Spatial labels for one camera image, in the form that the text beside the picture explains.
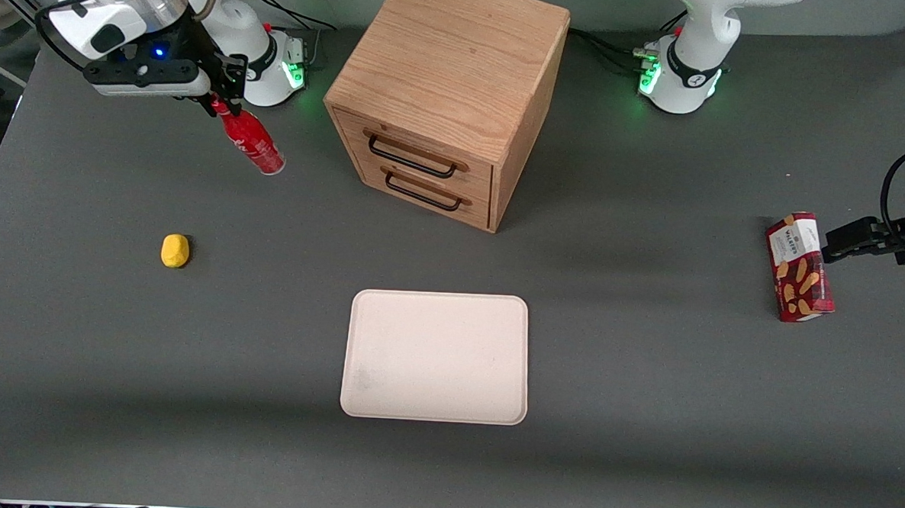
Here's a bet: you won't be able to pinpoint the yellow lemon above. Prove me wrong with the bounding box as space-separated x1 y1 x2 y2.
160 233 192 269

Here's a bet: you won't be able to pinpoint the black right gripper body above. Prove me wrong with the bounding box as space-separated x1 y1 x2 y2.
105 16 234 81

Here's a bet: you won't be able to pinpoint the red coke bottle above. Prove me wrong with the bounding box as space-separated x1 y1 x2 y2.
208 100 288 177

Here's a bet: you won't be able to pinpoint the black drawer handle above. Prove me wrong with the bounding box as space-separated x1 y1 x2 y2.
361 130 472 181
379 167 474 213

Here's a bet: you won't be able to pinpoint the black right arm base cables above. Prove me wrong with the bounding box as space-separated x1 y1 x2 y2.
241 0 340 32

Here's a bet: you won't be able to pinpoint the wooden drawer cabinet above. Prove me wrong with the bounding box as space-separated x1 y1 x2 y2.
318 0 572 236

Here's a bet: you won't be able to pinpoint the black left arm base cables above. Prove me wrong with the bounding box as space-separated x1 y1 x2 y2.
566 5 687 76

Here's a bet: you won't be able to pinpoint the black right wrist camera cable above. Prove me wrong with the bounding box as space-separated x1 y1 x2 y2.
32 0 221 78

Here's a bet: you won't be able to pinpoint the red cookie box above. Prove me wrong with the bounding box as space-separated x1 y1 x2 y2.
762 211 840 325

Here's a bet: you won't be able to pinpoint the beige plastic tray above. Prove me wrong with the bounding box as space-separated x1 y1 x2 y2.
338 288 534 427

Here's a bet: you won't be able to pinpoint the black arm base cables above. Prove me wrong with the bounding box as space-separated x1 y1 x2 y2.
241 0 340 32
566 5 687 76

